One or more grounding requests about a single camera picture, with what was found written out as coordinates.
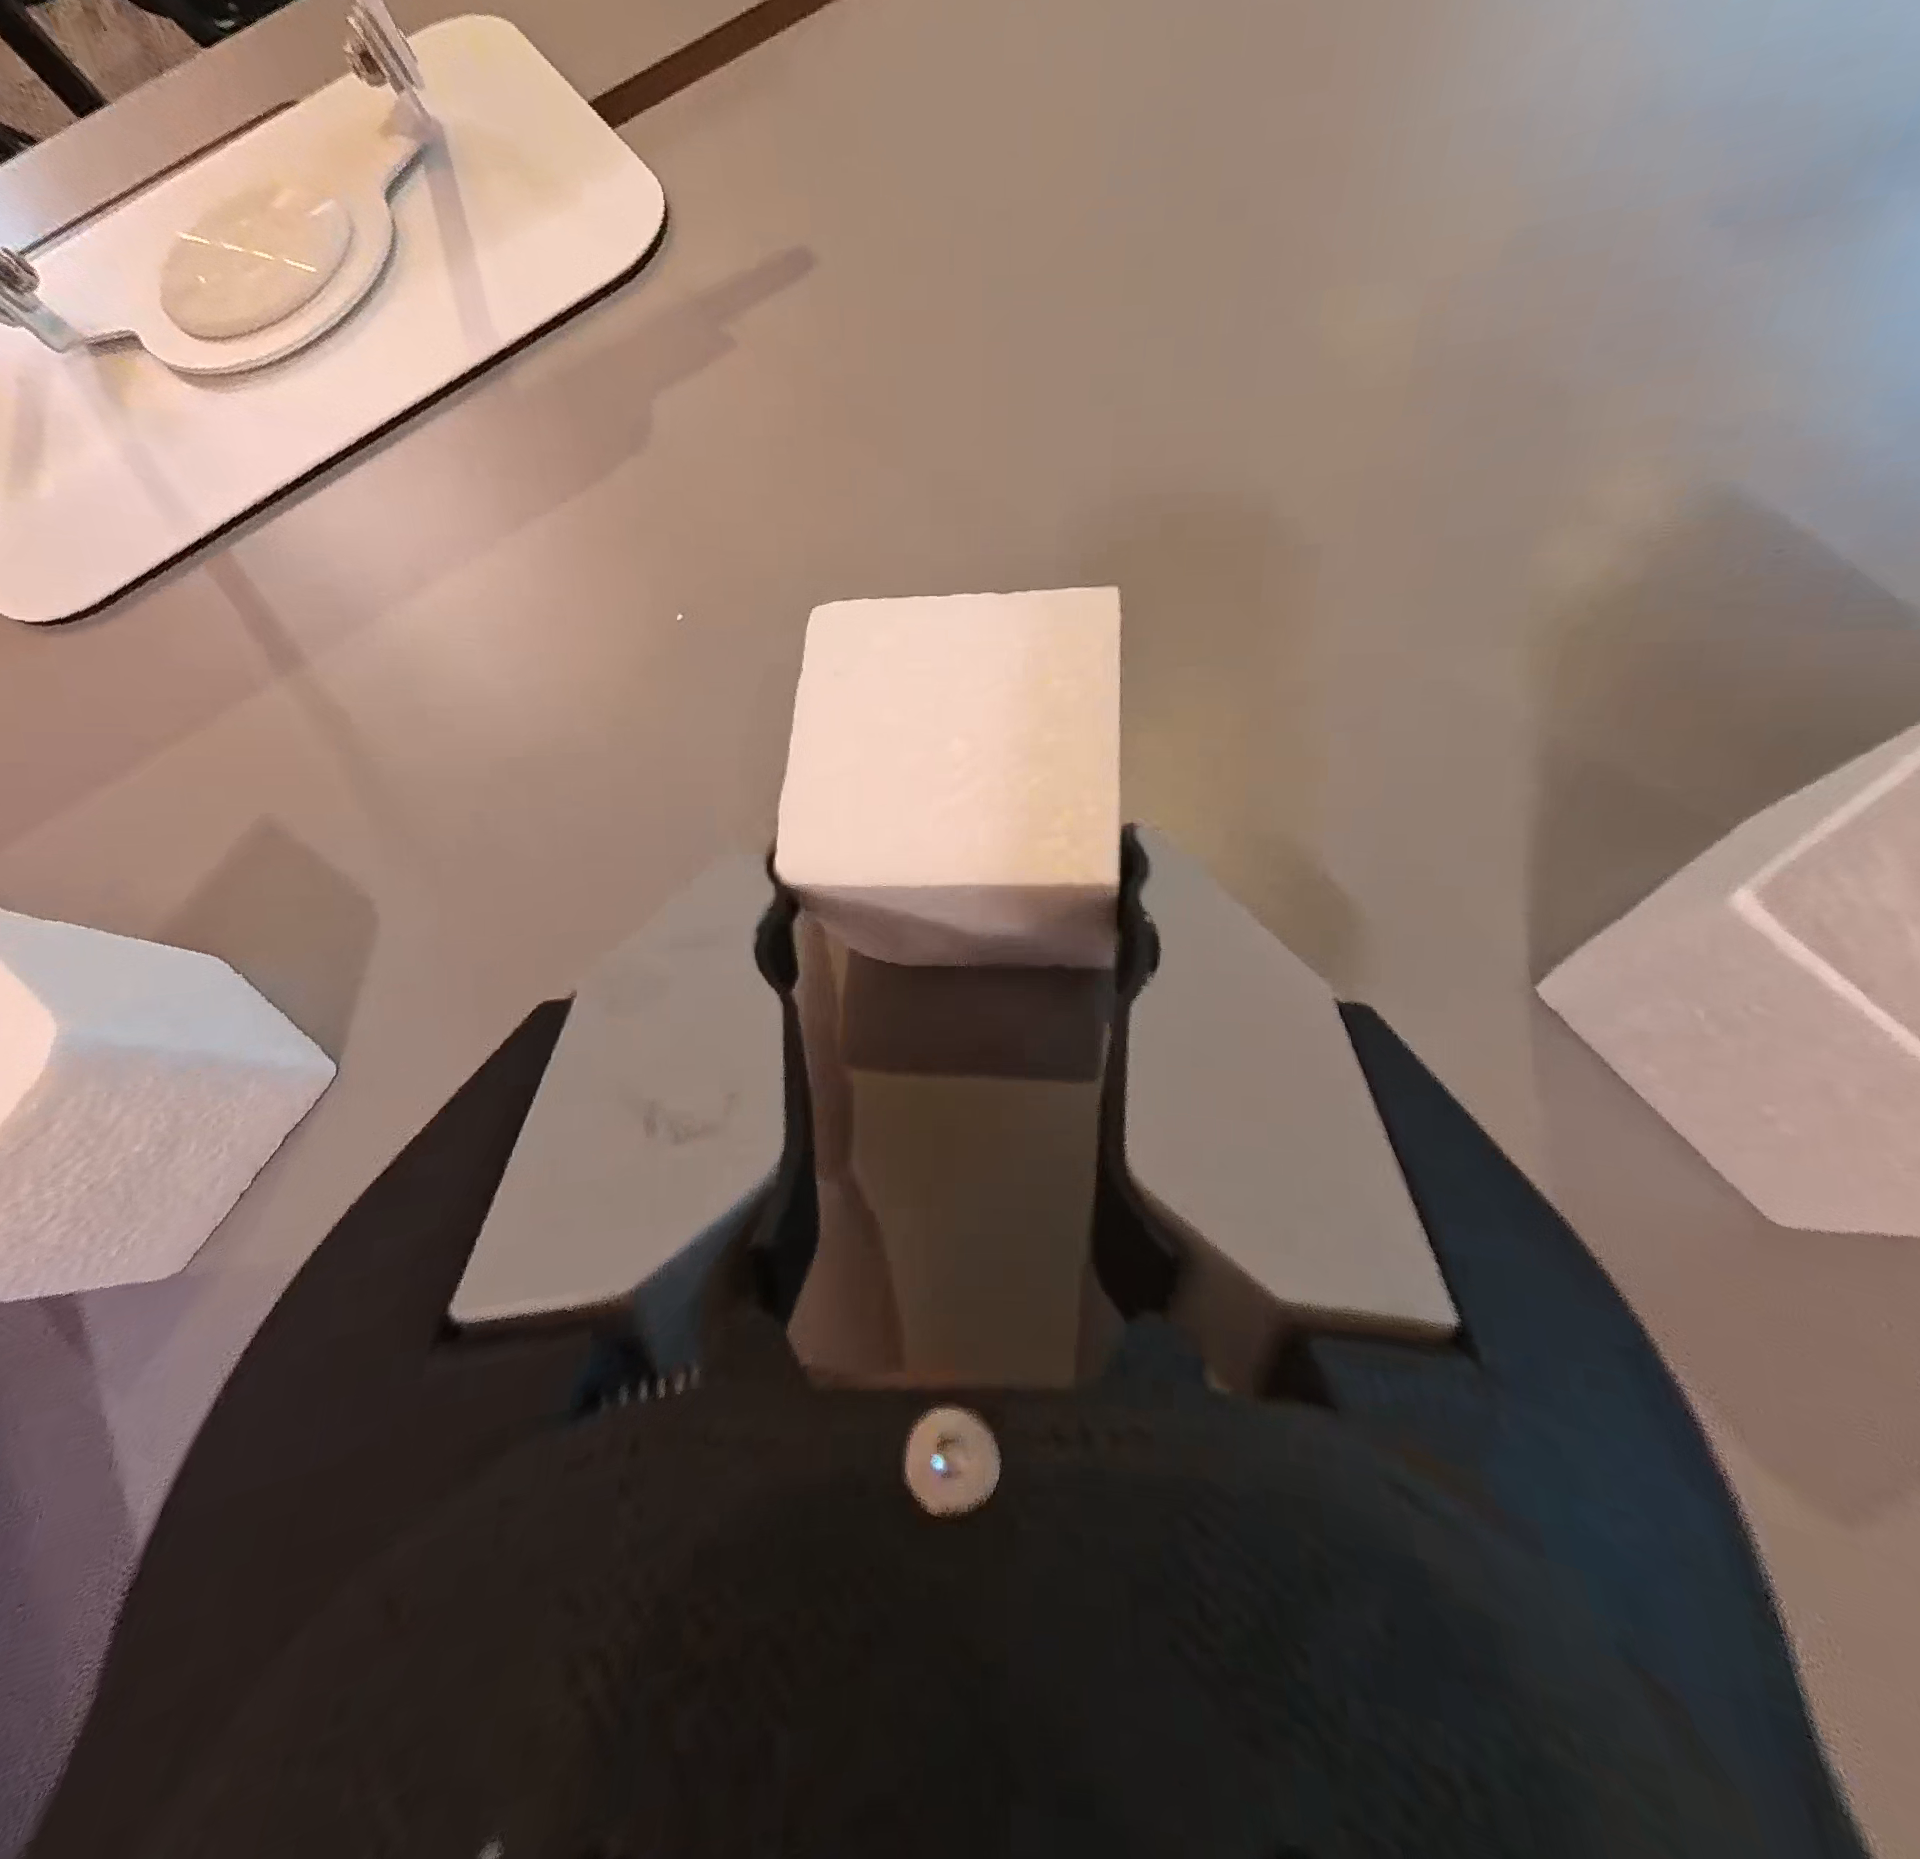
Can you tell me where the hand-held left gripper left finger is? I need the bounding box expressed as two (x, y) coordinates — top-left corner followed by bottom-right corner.
(446, 846), (824, 1382)

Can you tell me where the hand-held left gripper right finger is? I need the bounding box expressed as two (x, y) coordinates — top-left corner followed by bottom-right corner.
(1090, 824), (1461, 1392)

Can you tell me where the white stand with wooden board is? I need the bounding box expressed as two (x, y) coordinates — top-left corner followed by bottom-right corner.
(0, 0), (671, 628)

